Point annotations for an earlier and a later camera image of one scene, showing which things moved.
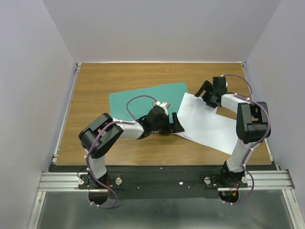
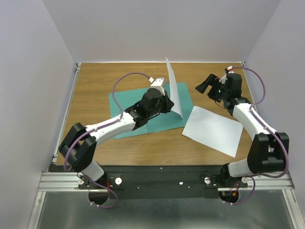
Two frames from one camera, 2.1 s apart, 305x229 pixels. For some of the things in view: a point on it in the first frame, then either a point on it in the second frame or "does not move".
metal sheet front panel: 254,209 does not move
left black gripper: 174,128 → 168,104
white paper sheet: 217,131 does not move
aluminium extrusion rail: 262,180 does not move
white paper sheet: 200,120 → 173,89
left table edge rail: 56,153 does not move
